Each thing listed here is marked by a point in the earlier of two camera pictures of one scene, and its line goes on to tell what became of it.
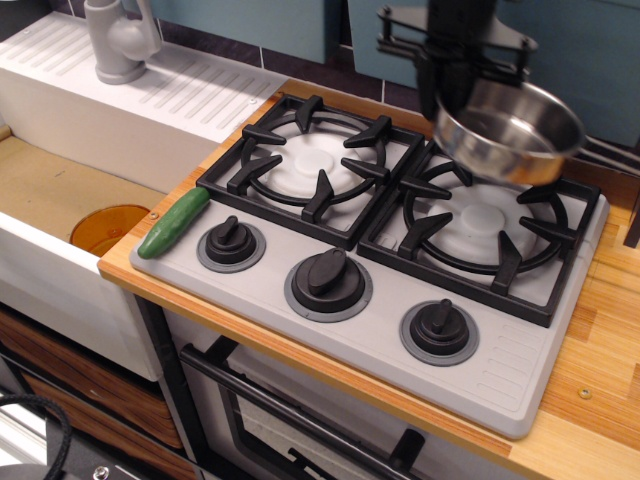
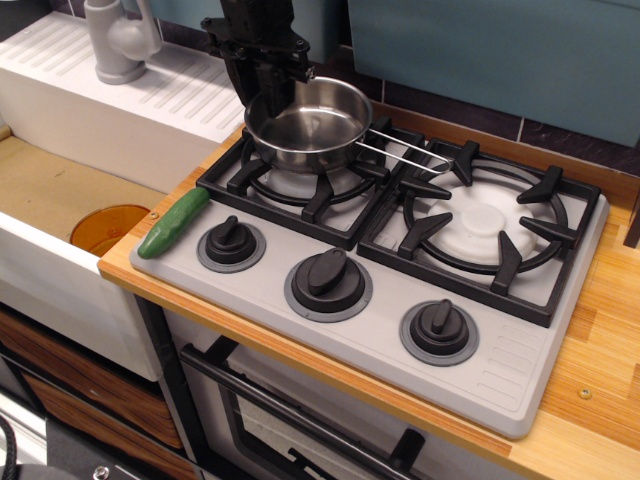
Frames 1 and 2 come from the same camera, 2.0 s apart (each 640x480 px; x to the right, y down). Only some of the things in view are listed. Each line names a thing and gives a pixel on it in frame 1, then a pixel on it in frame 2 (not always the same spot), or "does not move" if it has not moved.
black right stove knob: (439, 333) does not move
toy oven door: (254, 413) does not move
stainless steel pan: (511, 130) -> (327, 121)
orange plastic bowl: (98, 229) does not move
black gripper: (462, 31) -> (250, 30)
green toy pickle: (173, 223) does not move
